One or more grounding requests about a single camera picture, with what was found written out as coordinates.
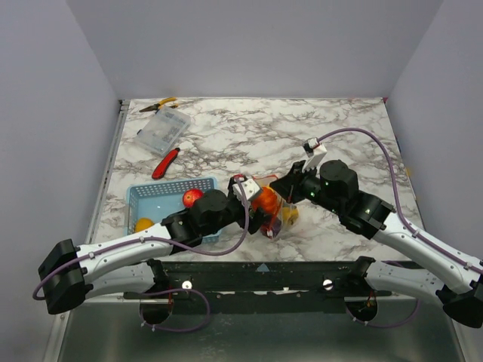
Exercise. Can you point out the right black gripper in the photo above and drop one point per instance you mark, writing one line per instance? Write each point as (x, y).
(290, 179)

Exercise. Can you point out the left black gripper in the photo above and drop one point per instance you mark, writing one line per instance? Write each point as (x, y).
(256, 220)

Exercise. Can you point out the purple onion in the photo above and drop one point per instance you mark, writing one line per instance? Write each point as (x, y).
(277, 227)

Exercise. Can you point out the clear zip top bag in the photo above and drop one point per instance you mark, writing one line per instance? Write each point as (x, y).
(266, 228)

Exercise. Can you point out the yellow bell pepper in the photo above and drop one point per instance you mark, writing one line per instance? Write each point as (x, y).
(290, 215)

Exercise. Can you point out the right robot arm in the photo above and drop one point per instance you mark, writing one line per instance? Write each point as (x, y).
(448, 277)

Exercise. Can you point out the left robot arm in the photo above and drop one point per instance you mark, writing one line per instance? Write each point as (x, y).
(71, 274)

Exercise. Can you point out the red apple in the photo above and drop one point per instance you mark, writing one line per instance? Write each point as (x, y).
(191, 196)

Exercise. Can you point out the blue plastic basket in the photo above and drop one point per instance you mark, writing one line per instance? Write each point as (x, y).
(157, 200)

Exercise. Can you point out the red utility knife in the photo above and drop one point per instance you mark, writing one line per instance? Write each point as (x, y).
(161, 169)

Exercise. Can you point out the yellow lemon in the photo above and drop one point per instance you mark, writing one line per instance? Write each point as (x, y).
(143, 224)

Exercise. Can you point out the clear plastic screw box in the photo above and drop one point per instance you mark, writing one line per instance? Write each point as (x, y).
(161, 133)

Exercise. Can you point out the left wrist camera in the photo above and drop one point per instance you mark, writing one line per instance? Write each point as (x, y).
(246, 188)

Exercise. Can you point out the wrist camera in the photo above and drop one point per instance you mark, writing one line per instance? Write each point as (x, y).
(246, 188)
(315, 152)

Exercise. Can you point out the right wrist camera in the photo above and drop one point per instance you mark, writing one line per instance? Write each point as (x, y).
(315, 152)

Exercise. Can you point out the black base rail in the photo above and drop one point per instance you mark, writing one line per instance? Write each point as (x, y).
(186, 288)

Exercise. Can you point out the yellow handled pliers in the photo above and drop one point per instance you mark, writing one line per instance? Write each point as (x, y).
(170, 102)

